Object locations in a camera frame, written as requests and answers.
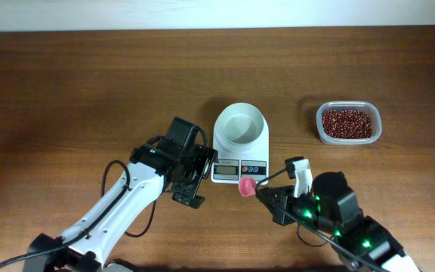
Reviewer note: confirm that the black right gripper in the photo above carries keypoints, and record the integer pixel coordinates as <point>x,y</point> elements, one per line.
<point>282,201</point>

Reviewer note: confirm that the white round bowl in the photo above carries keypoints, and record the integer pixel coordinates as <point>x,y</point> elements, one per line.
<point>240,124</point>

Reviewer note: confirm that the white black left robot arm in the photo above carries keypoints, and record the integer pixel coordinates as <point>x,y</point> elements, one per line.
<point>172,162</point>

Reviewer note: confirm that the red adzuki beans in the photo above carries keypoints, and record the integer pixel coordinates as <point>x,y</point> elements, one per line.
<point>347,124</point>

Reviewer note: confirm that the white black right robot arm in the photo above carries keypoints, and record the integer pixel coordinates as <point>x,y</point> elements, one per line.
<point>331,211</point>

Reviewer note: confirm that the pink measuring scoop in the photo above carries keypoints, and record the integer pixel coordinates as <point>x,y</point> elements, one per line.
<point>247,186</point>

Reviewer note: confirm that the white digital kitchen scale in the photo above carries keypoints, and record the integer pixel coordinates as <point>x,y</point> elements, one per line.
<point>238,161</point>

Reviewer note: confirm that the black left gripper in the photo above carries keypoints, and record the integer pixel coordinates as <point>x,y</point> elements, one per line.
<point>203,157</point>

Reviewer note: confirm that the clear plastic container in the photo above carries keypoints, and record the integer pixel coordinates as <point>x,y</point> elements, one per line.
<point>350,105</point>

